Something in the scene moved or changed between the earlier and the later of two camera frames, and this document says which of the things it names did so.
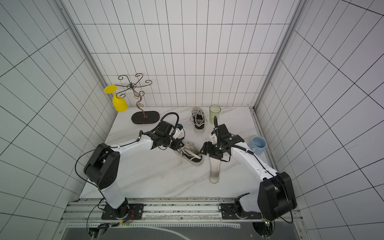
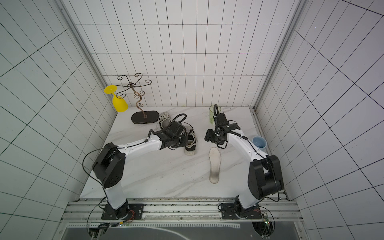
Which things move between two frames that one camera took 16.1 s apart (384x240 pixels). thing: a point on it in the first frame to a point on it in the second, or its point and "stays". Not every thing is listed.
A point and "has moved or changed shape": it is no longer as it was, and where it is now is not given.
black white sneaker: [190, 154] has moved or changed shape
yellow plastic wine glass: [119, 103] stays
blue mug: [259, 144] stays
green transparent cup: [215, 110] stays
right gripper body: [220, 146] to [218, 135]
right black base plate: [231, 211] stays
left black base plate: [127, 211] stays
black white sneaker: [198, 118] to [190, 148]
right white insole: [215, 163] stays
